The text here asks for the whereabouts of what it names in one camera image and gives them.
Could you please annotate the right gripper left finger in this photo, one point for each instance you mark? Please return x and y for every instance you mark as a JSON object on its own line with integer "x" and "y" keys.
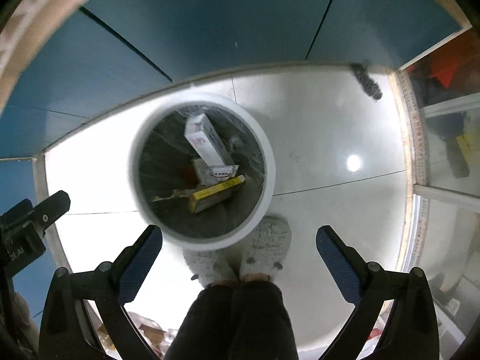
{"x": 67, "y": 331}

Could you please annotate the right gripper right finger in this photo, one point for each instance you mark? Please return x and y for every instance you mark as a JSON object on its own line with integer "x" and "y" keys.
{"x": 411, "y": 331}

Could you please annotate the yellow brown food box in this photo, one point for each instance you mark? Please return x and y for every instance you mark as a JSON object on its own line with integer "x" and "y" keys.
{"x": 208, "y": 197}

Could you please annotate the green white medicine box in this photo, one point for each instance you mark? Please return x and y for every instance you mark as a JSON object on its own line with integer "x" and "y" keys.
{"x": 212, "y": 175}

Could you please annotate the white pink tall box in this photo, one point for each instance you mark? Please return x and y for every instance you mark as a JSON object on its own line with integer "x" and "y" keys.
{"x": 202, "y": 136}

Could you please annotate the white round trash bin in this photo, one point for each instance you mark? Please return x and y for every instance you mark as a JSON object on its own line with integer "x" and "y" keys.
{"x": 162, "y": 175}

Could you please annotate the blue kitchen cabinet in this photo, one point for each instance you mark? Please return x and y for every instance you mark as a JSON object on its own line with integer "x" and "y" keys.
{"x": 340, "y": 155}

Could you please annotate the left grey fuzzy slipper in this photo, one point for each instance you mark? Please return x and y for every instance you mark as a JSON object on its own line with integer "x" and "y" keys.
{"x": 209, "y": 267}

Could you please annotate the grey fuzzy slipper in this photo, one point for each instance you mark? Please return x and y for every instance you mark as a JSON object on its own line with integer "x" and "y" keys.
{"x": 266, "y": 248}
{"x": 209, "y": 267}

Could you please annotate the person's dark trouser legs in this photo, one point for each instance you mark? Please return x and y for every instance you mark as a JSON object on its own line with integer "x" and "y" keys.
{"x": 247, "y": 322}

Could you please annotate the right grey fuzzy slipper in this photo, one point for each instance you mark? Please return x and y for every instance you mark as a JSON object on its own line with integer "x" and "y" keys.
{"x": 266, "y": 248}

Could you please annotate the checkered white pink tablecloth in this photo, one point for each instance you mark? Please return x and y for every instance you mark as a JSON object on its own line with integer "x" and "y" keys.
{"x": 29, "y": 27}

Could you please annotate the black scrubber on floor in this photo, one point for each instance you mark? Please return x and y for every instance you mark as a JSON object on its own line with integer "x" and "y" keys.
{"x": 368, "y": 84}

